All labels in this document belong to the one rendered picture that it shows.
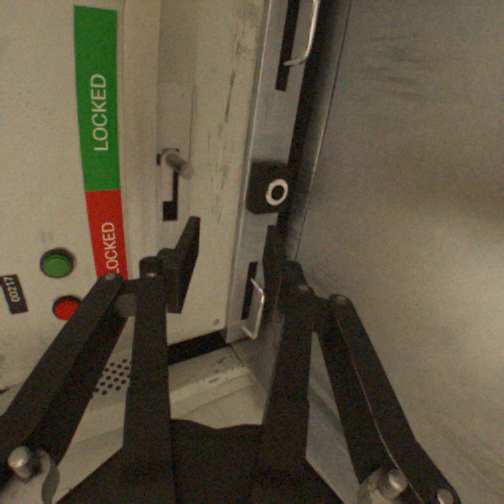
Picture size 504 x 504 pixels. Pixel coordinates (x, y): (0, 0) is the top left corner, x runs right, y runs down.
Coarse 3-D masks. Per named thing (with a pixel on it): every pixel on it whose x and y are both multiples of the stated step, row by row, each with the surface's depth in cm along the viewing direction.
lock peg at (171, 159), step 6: (168, 150) 28; (174, 150) 29; (156, 156) 28; (162, 156) 28; (168, 156) 28; (174, 156) 28; (180, 156) 29; (156, 162) 28; (162, 162) 29; (168, 162) 28; (174, 162) 27; (180, 162) 26; (186, 162) 26; (168, 168) 29; (174, 168) 27; (180, 168) 25; (186, 168) 25; (192, 168) 26; (180, 174) 26; (186, 174) 26; (192, 174) 26
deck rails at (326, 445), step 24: (264, 360) 46; (264, 384) 42; (312, 384) 41; (312, 408) 39; (336, 408) 37; (312, 432) 36; (336, 432) 36; (312, 456) 33; (336, 456) 33; (336, 480) 31
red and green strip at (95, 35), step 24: (96, 24) 20; (96, 48) 21; (96, 72) 22; (96, 96) 23; (96, 120) 24; (96, 144) 25; (96, 168) 26; (96, 192) 27; (120, 192) 28; (96, 216) 28; (120, 216) 29; (96, 240) 29; (120, 240) 31; (96, 264) 30; (120, 264) 32
